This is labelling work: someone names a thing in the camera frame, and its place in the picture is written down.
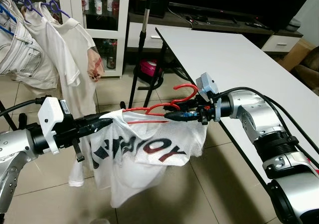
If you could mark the brown sofa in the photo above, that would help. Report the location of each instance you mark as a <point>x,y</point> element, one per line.
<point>309,64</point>

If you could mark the cream shirt with plaid cuff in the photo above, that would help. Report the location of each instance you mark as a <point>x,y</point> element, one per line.
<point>82,59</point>

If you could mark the black television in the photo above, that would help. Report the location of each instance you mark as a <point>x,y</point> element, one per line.
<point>224,2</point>

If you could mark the low white television console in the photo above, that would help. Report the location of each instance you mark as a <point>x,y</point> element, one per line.
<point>281,44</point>

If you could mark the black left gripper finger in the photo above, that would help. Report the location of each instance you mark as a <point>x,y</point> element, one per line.
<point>103,118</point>
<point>101,128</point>

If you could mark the blue clothes hanger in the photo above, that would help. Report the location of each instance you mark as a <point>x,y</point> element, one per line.
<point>6,15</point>

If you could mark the white glass-door cabinet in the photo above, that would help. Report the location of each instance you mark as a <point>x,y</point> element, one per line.
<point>124,35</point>

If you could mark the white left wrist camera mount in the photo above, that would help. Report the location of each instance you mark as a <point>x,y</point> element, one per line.
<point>52,114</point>

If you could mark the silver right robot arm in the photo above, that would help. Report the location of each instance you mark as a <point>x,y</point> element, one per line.
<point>251,117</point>

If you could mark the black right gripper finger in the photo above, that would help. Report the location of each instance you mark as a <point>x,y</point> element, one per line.
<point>184,119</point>
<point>182,113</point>

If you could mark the white jeans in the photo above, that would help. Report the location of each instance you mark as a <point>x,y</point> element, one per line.
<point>25,59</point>

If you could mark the pink and black appliance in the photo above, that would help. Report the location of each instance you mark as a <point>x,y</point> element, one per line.
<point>149,67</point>

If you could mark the red clothes hanger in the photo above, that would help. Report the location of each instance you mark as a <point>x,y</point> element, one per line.
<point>187,84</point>

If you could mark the long white table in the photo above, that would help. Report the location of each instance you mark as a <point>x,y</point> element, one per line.
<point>239,64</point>

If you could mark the metal clothes rack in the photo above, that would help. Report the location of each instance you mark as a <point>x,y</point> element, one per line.
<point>145,25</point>

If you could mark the white printed t-shirt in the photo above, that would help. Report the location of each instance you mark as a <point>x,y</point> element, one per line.
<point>144,169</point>

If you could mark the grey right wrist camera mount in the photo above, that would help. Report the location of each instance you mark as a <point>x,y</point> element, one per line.
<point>207,84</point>

